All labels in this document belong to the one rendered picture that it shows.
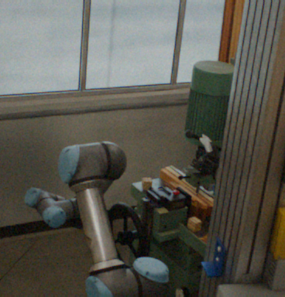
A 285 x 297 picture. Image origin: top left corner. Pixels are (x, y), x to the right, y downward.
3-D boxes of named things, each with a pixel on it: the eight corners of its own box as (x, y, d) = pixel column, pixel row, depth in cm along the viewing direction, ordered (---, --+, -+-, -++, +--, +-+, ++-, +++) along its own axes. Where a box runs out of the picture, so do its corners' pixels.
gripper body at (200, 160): (198, 146, 257) (218, 160, 249) (213, 152, 263) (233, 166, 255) (188, 164, 259) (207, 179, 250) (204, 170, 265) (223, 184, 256)
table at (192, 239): (111, 199, 307) (111, 186, 305) (168, 187, 324) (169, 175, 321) (190, 270, 264) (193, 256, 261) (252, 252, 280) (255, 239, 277)
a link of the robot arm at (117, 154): (132, 131, 235) (87, 196, 274) (103, 135, 229) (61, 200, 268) (144, 162, 231) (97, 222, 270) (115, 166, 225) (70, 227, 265)
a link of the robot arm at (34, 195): (28, 210, 261) (19, 199, 267) (51, 218, 268) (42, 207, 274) (38, 192, 259) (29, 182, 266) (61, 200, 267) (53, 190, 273)
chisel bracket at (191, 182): (183, 183, 296) (186, 165, 292) (210, 179, 303) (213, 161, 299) (194, 191, 290) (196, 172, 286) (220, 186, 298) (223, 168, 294)
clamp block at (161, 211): (139, 216, 289) (141, 197, 285) (166, 210, 297) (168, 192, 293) (158, 233, 279) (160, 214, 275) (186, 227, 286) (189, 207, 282)
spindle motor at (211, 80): (175, 134, 288) (184, 61, 274) (209, 129, 297) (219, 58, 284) (200, 151, 275) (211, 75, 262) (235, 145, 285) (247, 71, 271)
